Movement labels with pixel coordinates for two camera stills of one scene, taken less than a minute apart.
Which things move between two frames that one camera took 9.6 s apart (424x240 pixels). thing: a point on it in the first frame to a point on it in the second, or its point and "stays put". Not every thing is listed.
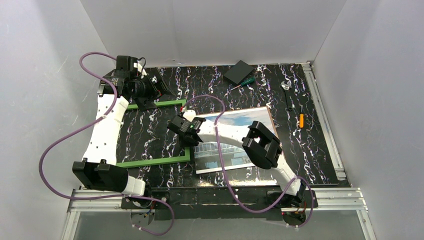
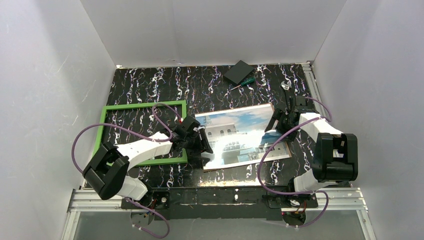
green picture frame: (153, 161) stays put
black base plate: (205, 203) stays put
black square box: (238, 72) stays put
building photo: (207, 154) stays put
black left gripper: (154, 91) to (200, 139)
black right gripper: (178, 125) to (283, 118)
